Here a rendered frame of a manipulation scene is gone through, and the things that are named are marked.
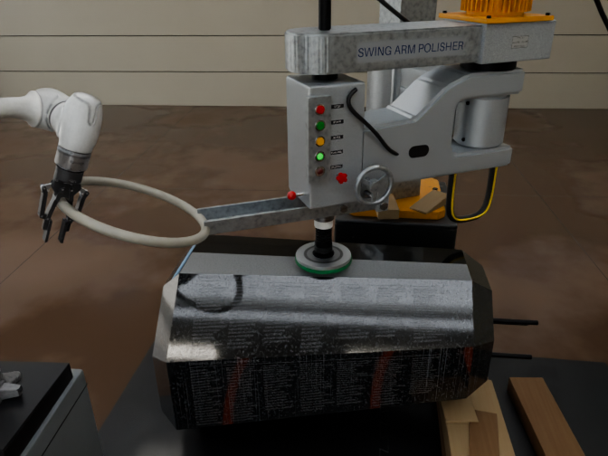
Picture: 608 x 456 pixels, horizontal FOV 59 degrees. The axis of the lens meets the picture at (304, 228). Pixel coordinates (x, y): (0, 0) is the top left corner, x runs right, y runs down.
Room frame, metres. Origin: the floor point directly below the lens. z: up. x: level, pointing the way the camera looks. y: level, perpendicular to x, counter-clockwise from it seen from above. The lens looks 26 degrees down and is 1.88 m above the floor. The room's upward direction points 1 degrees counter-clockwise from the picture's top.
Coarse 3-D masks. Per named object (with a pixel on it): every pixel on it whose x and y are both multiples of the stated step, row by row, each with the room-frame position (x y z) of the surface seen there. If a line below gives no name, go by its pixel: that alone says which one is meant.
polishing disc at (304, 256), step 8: (304, 248) 1.87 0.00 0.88; (312, 248) 1.87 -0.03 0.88; (336, 248) 1.86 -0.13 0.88; (344, 248) 1.86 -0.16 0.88; (296, 256) 1.80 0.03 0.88; (304, 256) 1.80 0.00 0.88; (312, 256) 1.80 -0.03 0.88; (336, 256) 1.80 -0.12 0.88; (344, 256) 1.80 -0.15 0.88; (304, 264) 1.75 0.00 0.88; (312, 264) 1.74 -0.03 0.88; (320, 264) 1.74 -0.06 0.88; (328, 264) 1.74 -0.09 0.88; (336, 264) 1.74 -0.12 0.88; (344, 264) 1.75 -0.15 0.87
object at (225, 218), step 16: (368, 192) 1.92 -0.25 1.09; (208, 208) 1.72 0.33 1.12; (224, 208) 1.74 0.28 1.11; (240, 208) 1.76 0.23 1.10; (256, 208) 1.78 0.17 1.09; (272, 208) 1.80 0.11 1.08; (288, 208) 1.82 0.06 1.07; (304, 208) 1.73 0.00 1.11; (320, 208) 1.75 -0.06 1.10; (336, 208) 1.77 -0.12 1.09; (352, 208) 1.80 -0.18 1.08; (368, 208) 1.82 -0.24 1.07; (384, 208) 1.80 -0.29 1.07; (208, 224) 1.61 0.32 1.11; (224, 224) 1.63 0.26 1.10; (240, 224) 1.64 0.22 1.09; (256, 224) 1.67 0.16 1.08; (272, 224) 1.69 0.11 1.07
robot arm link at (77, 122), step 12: (72, 96) 1.47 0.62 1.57; (84, 96) 1.47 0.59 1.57; (60, 108) 1.48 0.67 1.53; (72, 108) 1.44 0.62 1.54; (84, 108) 1.45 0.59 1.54; (96, 108) 1.47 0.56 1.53; (60, 120) 1.45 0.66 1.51; (72, 120) 1.43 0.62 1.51; (84, 120) 1.44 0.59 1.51; (96, 120) 1.46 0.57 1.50; (60, 132) 1.44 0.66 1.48; (72, 132) 1.43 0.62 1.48; (84, 132) 1.43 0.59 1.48; (96, 132) 1.46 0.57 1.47; (60, 144) 1.44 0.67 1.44; (72, 144) 1.43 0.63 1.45; (84, 144) 1.44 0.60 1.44
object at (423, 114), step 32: (416, 96) 1.95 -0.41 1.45; (448, 96) 1.88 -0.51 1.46; (480, 96) 1.95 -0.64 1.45; (384, 128) 1.79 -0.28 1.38; (416, 128) 1.84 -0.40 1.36; (448, 128) 1.89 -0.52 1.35; (384, 160) 1.80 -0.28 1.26; (416, 160) 1.84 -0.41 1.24; (448, 160) 1.89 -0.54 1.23; (480, 160) 1.95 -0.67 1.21; (384, 192) 1.82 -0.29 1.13
